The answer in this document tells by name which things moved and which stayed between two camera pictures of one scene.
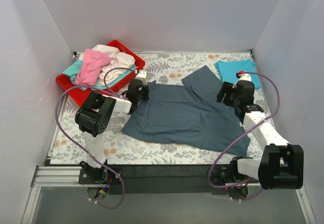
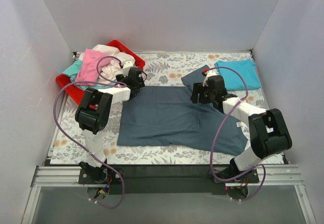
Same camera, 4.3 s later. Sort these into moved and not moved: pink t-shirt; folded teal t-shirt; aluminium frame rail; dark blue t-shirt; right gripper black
Moved: dark blue t-shirt; right gripper black
Not moved: aluminium frame rail; pink t-shirt; folded teal t-shirt
